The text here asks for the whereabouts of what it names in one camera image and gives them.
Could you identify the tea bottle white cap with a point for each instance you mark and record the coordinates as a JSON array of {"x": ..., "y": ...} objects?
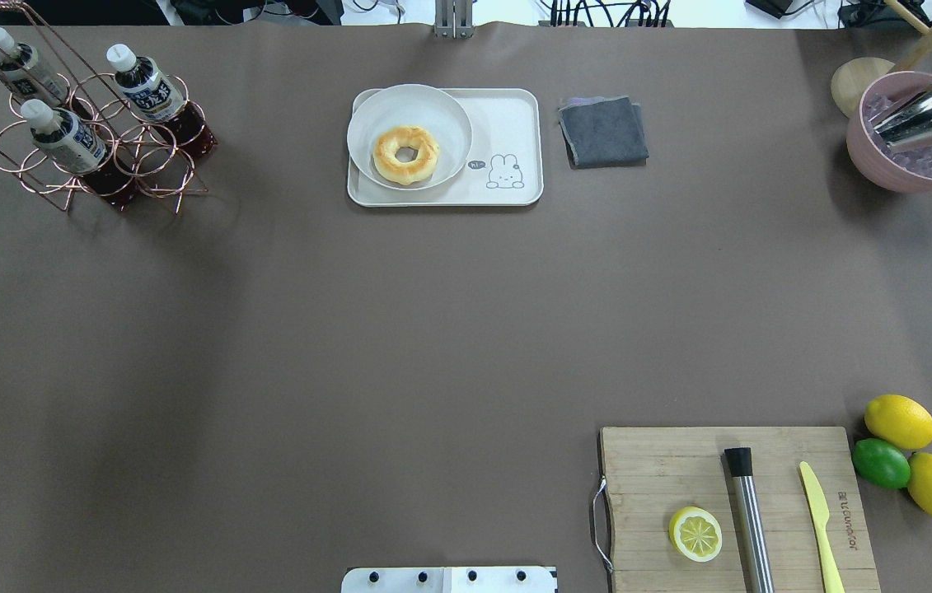
[{"x": 155, "y": 99}]

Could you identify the white rabbit tray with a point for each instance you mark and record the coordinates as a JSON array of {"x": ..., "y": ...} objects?
[{"x": 503, "y": 166}]

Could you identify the front tea bottle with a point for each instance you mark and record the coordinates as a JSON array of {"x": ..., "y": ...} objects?
[{"x": 74, "y": 145}]

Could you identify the rear tea bottle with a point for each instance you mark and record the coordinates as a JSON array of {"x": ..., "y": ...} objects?
[{"x": 25, "y": 73}]

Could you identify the glazed donut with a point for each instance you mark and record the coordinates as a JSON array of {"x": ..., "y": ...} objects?
[{"x": 406, "y": 154}]

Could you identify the white round plate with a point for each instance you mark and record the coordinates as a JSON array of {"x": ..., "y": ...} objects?
[{"x": 410, "y": 104}]

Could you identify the folded grey cloth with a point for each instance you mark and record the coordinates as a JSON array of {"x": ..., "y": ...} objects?
[{"x": 603, "y": 131}]

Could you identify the wooden cutting board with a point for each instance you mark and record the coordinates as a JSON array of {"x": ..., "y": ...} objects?
[{"x": 651, "y": 472}]

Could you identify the steel muddler black tip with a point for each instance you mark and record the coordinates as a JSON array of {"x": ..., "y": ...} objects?
[{"x": 757, "y": 561}]

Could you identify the half lemon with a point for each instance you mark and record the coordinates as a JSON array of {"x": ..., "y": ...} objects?
[{"x": 696, "y": 534}]

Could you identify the wooden mug tree stand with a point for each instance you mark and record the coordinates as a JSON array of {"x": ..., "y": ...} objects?
[{"x": 851, "y": 79}]

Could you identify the green lime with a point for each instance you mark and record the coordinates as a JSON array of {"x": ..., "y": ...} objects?
[{"x": 881, "y": 463}]

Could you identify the whole lemon upper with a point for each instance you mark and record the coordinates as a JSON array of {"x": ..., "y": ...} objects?
[{"x": 899, "y": 420}]

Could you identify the yellow plastic knife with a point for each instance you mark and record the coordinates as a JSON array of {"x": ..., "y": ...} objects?
[{"x": 820, "y": 515}]

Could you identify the pink bowl with ice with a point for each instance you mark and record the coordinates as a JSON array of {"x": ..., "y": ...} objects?
[{"x": 862, "y": 146}]

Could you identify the metal ice scoop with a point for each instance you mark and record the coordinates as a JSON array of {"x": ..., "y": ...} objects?
[{"x": 909, "y": 127}]

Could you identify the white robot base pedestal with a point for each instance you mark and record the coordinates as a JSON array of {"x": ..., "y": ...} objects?
[{"x": 509, "y": 578}]

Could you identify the copper wire bottle rack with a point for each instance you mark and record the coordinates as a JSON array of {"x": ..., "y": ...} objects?
[{"x": 160, "y": 171}]

